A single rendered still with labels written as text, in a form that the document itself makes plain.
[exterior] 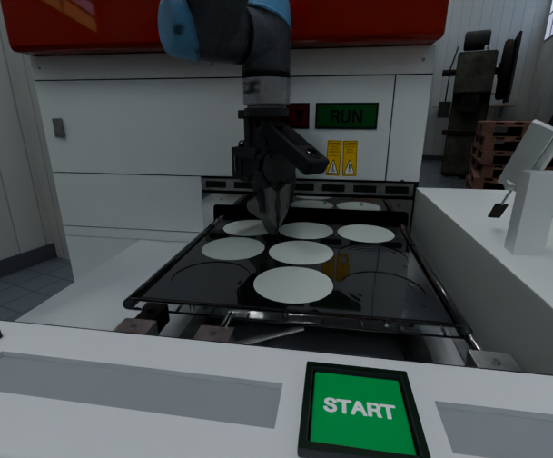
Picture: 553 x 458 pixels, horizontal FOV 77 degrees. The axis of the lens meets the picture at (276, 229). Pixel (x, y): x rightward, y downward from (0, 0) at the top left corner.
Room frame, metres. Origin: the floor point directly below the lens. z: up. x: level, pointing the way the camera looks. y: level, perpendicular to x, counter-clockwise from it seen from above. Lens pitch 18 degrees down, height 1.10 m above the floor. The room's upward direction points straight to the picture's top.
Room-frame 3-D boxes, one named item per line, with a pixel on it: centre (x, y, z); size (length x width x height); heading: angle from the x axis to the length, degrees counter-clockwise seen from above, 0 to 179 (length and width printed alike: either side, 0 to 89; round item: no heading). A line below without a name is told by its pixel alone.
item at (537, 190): (0.36, -0.26, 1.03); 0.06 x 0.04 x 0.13; 171
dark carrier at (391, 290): (0.50, -0.04, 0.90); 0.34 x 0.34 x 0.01; 81
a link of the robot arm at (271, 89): (0.59, 0.02, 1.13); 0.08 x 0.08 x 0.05
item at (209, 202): (0.71, -0.06, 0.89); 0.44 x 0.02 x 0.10; 81
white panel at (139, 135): (0.76, 0.12, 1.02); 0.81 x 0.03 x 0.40; 81
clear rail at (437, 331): (0.32, -0.01, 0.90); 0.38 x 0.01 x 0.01; 81
